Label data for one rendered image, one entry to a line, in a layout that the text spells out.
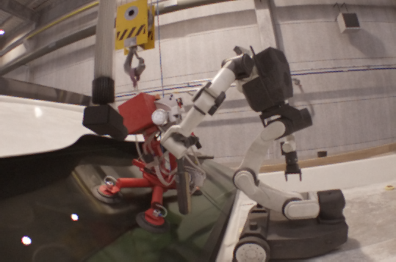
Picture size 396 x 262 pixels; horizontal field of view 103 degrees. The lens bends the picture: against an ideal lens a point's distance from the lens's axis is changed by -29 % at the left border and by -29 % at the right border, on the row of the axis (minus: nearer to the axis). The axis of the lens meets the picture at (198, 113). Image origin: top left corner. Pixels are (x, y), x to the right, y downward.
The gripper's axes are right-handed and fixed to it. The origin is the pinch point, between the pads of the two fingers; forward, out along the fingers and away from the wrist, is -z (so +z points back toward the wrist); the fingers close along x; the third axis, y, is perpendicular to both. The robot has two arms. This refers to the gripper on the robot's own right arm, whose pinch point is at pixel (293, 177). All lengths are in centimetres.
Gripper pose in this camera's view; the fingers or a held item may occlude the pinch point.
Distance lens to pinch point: 161.0
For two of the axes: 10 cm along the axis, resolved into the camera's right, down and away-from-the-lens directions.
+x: -7.1, 1.5, 6.8
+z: -1.8, -9.8, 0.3
